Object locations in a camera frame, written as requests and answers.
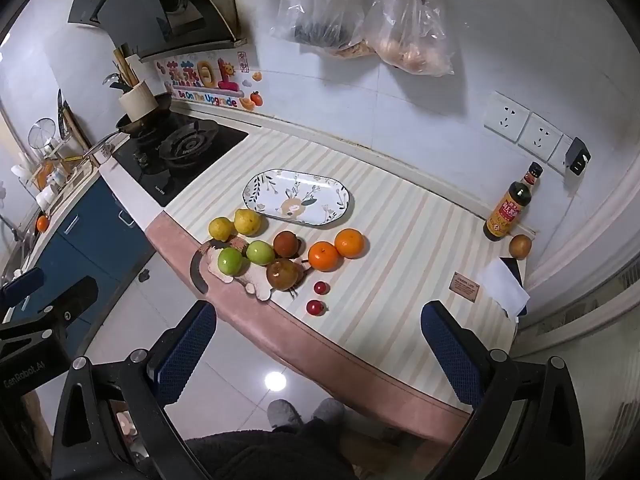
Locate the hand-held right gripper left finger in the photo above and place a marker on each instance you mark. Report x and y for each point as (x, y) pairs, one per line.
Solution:
(185, 352)

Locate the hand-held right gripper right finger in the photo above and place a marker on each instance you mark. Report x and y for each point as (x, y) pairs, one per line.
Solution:
(450, 352)

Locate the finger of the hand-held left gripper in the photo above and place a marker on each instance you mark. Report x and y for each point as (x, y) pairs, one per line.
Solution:
(70, 295)
(25, 284)

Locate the green apple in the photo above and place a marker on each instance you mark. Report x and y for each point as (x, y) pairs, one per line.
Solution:
(230, 260)
(260, 252)

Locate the reddish brown pear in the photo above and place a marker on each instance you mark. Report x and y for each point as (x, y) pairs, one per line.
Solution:
(284, 274)
(286, 243)

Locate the round yellow lemon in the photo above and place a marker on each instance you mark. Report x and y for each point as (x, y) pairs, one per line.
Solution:
(220, 229)

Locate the yellow pear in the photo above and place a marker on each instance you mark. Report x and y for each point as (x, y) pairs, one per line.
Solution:
(248, 221)

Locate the orange tangerine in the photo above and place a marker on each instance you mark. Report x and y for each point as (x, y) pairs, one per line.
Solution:
(349, 243)
(324, 256)

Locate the floral oval ceramic plate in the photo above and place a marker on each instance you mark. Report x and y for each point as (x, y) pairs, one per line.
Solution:
(295, 195)

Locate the blue kitchen cabinet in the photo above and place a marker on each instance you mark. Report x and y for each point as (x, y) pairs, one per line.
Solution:
(95, 240)

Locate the small orange fruit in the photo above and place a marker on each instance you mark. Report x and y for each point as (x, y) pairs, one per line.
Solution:
(42, 222)

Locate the white folded paper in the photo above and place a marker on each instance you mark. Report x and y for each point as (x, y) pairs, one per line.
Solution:
(502, 287)

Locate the metal dish rack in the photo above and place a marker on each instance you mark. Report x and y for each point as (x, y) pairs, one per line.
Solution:
(45, 180)

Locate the grey slipper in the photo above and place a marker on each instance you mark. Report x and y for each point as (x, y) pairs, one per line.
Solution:
(328, 411)
(284, 415)

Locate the striped cat print table mat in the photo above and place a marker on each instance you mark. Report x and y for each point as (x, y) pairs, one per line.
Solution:
(410, 240)

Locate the brown kiwi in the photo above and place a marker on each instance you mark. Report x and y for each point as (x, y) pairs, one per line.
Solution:
(520, 246)

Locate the red cherry tomato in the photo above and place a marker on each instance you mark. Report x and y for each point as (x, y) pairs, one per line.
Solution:
(314, 307)
(320, 287)

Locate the dark sauce bottle yellow label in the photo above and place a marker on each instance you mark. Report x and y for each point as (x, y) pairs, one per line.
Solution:
(505, 212)

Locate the metal mesh strainer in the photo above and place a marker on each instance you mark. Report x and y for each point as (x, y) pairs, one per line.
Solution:
(41, 134)

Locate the wooden cutting board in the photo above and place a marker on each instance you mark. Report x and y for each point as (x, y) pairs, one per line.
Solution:
(75, 127)

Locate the black gas stove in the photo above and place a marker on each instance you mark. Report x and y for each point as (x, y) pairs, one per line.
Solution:
(190, 155)

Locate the cream ribbed utensil holder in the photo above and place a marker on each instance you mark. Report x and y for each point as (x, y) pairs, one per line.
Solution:
(137, 100)

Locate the black plug adapter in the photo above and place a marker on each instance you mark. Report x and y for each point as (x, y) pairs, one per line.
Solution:
(577, 156)

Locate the wooden spatula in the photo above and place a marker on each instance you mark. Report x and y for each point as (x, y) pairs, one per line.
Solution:
(127, 67)

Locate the black range hood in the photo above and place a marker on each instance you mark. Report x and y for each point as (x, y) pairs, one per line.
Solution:
(150, 5)

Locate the clear bag with onions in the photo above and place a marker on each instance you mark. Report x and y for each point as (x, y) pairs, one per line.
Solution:
(410, 45)

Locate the clear bag with tan contents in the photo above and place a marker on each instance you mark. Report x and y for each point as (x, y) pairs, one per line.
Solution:
(357, 51)

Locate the clear bag with dark contents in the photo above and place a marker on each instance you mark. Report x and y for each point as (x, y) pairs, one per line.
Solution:
(320, 15)

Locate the white wall socket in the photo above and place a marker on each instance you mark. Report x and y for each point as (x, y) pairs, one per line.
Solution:
(559, 152)
(540, 136)
(506, 116)

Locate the colourful wall sticker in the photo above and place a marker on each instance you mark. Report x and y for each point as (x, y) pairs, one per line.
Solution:
(210, 82)

